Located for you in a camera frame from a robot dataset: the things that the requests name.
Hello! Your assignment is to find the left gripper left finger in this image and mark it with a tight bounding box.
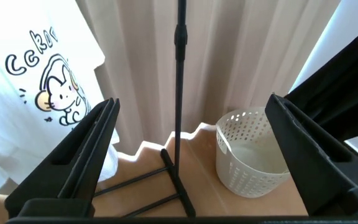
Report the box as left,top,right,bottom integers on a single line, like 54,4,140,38
4,97,121,218

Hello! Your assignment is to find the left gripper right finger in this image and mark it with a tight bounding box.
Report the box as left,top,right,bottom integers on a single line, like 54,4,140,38
264,93,358,217

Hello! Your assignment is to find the white printed t-shirt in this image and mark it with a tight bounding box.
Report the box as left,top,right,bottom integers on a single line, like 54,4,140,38
0,0,121,192

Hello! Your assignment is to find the black garment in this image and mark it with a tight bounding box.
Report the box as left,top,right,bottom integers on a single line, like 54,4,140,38
286,21,358,142

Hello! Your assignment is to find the white laundry basket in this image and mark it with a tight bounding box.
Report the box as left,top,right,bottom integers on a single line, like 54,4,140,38
215,106,291,199

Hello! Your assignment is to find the black clothes rack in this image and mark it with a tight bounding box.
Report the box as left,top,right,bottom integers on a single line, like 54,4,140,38
93,0,197,218

